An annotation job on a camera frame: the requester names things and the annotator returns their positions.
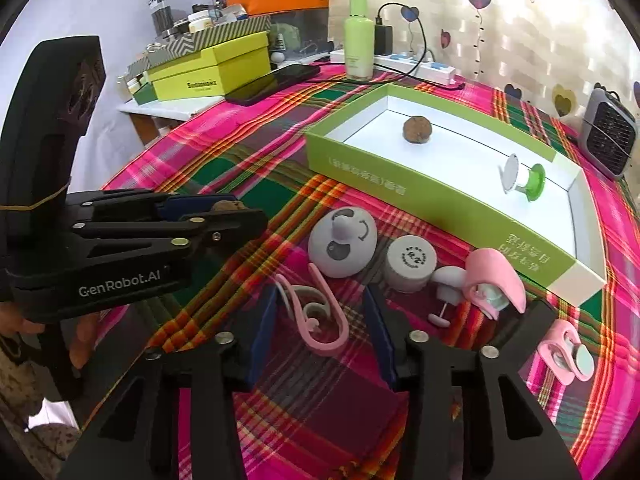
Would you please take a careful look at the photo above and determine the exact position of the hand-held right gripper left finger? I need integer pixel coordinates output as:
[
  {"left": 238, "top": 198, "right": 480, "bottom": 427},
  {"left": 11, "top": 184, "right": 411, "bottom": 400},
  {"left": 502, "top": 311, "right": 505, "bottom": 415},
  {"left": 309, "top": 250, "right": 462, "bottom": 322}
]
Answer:
[{"left": 57, "top": 285, "right": 281, "bottom": 480}]

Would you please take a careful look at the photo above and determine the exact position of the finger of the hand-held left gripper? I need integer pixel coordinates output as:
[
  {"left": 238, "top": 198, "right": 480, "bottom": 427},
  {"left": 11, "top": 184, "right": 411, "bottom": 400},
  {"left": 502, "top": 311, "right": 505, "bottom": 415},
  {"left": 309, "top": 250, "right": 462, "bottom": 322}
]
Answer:
[
  {"left": 80, "top": 190, "right": 250, "bottom": 222},
  {"left": 72, "top": 209, "right": 270, "bottom": 263}
]

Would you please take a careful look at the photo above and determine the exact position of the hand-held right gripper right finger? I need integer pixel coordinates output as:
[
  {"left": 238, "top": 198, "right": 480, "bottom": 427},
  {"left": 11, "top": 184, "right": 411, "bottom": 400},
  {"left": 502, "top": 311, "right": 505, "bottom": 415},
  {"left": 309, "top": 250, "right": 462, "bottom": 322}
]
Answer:
[{"left": 362, "top": 287, "right": 583, "bottom": 480}]

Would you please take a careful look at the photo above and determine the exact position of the white round jar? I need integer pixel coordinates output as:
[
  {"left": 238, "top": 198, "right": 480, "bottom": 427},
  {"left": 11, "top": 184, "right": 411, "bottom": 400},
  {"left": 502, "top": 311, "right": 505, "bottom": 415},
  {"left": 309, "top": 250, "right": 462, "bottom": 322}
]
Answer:
[{"left": 383, "top": 235, "right": 438, "bottom": 293}]

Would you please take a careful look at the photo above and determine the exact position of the white egg-shaped panda toy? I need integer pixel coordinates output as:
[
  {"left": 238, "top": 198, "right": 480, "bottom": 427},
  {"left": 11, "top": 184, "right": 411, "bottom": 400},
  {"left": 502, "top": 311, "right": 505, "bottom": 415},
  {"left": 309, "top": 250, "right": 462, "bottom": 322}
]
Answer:
[{"left": 307, "top": 206, "right": 378, "bottom": 278}]

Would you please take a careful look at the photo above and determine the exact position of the green and white cardboard box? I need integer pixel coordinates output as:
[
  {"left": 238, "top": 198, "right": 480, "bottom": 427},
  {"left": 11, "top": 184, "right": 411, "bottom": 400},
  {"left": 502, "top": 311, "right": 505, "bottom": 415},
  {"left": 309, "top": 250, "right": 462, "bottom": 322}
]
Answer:
[{"left": 305, "top": 83, "right": 608, "bottom": 307}]

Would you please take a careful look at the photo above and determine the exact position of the person's left hand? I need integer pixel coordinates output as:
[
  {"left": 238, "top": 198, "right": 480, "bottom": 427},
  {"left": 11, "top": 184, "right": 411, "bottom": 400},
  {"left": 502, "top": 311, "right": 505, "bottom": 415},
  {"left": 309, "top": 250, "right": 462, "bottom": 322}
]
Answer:
[{"left": 0, "top": 302, "right": 101, "bottom": 368}]

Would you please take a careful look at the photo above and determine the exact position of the pink carabiner hook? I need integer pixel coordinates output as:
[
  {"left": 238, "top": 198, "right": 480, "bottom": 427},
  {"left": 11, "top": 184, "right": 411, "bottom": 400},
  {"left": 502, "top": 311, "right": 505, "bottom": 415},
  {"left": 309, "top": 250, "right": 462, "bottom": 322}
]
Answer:
[{"left": 274, "top": 262, "right": 350, "bottom": 358}]

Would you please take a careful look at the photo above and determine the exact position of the white mushroom-shaped hook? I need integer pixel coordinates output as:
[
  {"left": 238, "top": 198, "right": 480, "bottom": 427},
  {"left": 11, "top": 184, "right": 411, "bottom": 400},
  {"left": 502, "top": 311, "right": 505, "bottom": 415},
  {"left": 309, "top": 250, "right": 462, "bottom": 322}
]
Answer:
[{"left": 427, "top": 266, "right": 468, "bottom": 327}]

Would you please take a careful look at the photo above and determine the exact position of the white side table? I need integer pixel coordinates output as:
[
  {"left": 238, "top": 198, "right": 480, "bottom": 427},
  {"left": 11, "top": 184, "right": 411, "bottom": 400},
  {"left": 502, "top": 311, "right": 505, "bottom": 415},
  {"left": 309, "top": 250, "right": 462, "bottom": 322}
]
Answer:
[{"left": 117, "top": 95, "right": 236, "bottom": 146}]

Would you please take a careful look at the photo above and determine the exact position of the small green box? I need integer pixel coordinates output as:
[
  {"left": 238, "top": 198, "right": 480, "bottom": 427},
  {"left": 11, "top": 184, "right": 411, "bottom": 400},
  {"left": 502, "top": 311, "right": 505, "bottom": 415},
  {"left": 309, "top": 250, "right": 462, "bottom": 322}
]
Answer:
[{"left": 131, "top": 80, "right": 156, "bottom": 106}]

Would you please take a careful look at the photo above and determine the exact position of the plaid tablecloth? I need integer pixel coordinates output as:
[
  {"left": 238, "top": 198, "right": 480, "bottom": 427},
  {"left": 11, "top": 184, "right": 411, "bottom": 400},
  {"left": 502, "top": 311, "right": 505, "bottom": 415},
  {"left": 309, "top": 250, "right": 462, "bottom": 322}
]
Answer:
[{"left": 90, "top": 57, "right": 640, "bottom": 480}]

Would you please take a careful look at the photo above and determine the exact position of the yellow-green shoe box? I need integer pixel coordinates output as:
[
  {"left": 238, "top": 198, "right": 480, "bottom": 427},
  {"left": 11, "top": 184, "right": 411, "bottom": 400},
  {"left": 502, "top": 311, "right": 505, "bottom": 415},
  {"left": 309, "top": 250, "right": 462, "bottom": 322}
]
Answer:
[{"left": 145, "top": 31, "right": 273, "bottom": 103}]

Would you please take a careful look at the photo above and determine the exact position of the black phone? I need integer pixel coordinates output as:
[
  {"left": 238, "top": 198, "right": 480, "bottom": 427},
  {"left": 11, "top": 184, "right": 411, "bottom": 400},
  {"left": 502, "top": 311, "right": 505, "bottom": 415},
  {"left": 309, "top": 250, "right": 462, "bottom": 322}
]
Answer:
[{"left": 224, "top": 63, "right": 322, "bottom": 107}]

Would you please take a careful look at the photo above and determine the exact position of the dark glass jar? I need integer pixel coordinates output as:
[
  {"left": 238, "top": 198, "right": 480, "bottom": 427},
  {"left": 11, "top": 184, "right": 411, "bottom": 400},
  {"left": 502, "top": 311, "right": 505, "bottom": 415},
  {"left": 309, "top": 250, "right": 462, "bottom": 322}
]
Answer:
[{"left": 147, "top": 0, "right": 173, "bottom": 41}]

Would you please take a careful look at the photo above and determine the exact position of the chevron patterned box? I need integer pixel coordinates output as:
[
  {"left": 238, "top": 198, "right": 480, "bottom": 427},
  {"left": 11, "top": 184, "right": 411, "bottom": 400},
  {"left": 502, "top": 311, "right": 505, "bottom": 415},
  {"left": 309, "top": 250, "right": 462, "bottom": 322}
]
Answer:
[{"left": 127, "top": 14, "right": 273, "bottom": 73}]

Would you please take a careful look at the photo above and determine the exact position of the white cream jar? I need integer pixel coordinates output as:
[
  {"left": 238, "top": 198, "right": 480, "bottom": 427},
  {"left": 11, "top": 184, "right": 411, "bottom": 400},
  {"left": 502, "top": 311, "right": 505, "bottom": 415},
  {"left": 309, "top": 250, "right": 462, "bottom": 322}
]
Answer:
[{"left": 187, "top": 10, "right": 216, "bottom": 33}]

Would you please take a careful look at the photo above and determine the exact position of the clear plastic container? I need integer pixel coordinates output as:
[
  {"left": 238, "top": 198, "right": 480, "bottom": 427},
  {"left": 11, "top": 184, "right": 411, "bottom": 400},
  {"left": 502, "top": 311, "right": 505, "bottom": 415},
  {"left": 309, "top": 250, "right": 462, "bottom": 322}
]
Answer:
[{"left": 272, "top": 7, "right": 331, "bottom": 56}]

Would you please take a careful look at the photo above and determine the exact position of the green and white spool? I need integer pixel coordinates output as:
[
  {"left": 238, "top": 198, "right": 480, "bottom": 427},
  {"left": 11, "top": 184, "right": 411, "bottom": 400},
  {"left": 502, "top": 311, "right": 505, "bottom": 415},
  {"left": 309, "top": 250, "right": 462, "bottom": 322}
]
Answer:
[{"left": 499, "top": 154, "right": 547, "bottom": 203}]

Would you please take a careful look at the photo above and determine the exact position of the green lotion bottle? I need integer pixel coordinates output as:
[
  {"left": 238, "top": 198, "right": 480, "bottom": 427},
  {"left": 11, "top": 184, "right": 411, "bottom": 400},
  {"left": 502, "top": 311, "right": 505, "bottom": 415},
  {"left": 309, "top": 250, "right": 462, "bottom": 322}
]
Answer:
[{"left": 344, "top": 0, "right": 375, "bottom": 82}]

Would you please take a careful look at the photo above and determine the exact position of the black charger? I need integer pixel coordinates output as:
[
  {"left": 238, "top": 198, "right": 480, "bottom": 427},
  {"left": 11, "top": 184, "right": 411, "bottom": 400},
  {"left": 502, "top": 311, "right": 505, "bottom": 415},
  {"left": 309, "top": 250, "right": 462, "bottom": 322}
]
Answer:
[{"left": 374, "top": 24, "right": 395, "bottom": 56}]

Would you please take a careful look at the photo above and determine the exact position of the white power strip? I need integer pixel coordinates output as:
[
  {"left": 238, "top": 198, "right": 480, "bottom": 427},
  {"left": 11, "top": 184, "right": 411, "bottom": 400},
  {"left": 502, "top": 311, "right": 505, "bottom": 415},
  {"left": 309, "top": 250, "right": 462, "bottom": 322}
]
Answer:
[{"left": 329, "top": 49, "right": 457, "bottom": 86}]

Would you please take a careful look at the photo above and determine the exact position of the grey fan heater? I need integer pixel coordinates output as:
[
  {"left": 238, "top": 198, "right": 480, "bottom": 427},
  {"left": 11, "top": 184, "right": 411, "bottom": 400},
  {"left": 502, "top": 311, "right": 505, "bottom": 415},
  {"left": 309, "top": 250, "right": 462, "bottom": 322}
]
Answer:
[{"left": 580, "top": 82, "right": 640, "bottom": 180}]

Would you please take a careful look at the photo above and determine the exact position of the heart print curtain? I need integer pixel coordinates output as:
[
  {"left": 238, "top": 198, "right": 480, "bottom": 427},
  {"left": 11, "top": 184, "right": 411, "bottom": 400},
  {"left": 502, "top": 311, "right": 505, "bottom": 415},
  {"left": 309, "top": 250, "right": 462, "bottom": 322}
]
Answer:
[{"left": 327, "top": 0, "right": 640, "bottom": 126}]

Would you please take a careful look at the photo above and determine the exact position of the black cable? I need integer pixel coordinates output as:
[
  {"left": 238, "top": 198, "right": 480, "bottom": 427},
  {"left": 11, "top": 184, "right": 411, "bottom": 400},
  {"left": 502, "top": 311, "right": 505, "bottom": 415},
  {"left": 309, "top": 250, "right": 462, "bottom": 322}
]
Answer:
[{"left": 375, "top": 2, "right": 466, "bottom": 93}]

